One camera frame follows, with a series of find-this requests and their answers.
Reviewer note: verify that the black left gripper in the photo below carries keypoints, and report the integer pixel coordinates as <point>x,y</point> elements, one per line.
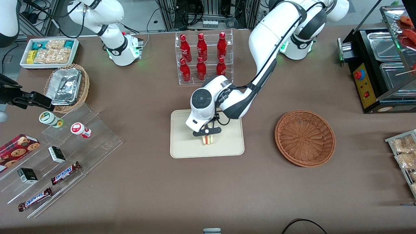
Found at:
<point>216,116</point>

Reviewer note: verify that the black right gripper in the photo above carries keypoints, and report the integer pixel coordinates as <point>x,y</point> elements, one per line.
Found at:
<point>9,94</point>

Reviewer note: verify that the triangular sandwich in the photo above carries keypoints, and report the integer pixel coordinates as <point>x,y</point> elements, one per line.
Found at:
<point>208,140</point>

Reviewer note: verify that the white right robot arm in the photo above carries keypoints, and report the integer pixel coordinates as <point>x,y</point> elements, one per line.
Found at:
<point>110,16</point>

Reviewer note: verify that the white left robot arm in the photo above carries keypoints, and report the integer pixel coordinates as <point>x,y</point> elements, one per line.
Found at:
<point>269,39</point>

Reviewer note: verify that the beige rectangular tray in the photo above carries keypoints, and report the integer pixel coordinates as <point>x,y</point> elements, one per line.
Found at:
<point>182,146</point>

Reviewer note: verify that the light tan wicker basket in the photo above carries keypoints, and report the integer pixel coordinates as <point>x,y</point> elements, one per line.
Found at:
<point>85,87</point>

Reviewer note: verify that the brown wicker basket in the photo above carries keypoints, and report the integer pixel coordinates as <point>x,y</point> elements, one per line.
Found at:
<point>305,139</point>

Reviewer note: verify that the tray of packaged pastries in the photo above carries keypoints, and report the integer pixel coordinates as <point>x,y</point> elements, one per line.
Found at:
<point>390,140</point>

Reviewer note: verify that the green lid yogurt cup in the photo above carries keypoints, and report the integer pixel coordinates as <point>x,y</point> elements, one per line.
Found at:
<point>48,118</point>

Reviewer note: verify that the aluminium foil container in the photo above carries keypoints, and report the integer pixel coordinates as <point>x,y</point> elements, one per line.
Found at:
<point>63,86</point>

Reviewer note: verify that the red lid yogurt cup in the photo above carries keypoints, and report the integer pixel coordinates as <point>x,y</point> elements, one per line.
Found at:
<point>78,128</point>

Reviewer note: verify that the yellow snack packet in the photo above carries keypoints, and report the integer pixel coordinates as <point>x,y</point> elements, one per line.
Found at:
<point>31,57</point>

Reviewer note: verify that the clear bag of crackers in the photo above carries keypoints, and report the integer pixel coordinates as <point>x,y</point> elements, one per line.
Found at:
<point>52,56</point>
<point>55,44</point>

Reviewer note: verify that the red cookie box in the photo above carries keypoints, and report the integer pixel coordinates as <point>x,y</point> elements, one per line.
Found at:
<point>16,149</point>

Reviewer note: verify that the small black carton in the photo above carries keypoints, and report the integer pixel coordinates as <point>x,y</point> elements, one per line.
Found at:
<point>57,154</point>
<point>27,175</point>

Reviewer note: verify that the teal snack packet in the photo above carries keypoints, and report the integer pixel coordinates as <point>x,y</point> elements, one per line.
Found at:
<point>38,45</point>
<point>69,44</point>

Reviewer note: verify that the white snack bin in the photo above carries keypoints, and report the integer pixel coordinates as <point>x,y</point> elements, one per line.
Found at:
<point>76,53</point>

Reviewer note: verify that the red cola bottle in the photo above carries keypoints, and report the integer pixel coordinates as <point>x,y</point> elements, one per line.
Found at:
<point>185,72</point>
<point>201,70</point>
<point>221,67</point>
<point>185,50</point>
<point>201,48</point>
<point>222,47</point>

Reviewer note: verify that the clear acrylic stepped shelf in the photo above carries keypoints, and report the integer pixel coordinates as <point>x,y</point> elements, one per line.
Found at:
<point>97,143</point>

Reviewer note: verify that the Snickers chocolate bar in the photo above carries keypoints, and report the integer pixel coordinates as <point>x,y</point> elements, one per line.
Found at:
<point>65,173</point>
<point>35,199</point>

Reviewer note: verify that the clear acrylic bottle rack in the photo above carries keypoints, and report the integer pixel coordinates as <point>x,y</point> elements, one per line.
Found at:
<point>177,57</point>

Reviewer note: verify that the small grey device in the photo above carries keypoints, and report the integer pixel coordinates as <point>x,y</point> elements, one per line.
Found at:
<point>212,231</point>

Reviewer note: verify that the white power strip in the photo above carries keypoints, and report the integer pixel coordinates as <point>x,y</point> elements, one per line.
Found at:
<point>210,23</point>

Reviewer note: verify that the black food warmer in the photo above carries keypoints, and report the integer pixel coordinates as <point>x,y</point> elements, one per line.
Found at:
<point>357,48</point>

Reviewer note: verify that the clear pastry bag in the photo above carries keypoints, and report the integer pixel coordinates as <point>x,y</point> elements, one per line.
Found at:
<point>403,144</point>
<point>406,160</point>
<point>413,175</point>
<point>414,188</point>

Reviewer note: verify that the steel warmer pan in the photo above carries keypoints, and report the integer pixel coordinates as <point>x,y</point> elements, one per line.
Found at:
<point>395,76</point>
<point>383,45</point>

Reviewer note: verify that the red sausage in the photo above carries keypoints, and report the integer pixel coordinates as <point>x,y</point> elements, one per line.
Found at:
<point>407,20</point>
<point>410,35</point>

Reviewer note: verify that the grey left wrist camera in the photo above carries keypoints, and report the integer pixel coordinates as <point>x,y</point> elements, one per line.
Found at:
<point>208,131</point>

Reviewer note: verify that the aluminium equipment frame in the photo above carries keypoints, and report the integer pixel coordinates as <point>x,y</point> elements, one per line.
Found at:
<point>169,14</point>

